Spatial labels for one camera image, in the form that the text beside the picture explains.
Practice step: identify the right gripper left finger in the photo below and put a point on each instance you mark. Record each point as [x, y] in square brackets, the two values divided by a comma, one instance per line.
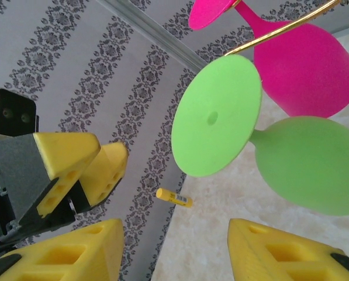
[75, 257]

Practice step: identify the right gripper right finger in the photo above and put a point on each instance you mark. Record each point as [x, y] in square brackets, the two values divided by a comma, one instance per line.
[279, 257]

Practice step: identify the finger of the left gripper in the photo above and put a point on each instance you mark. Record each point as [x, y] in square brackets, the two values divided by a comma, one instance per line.
[31, 169]
[110, 167]

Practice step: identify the green wine glass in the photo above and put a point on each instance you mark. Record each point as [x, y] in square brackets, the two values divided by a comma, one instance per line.
[215, 117]

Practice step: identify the pink wine glass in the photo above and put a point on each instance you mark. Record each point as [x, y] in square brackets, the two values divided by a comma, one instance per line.
[302, 73]

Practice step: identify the yellow glue stick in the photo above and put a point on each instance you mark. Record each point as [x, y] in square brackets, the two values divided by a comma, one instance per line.
[168, 194]

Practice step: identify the aluminium frame post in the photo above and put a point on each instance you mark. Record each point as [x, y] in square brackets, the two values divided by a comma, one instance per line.
[156, 29]

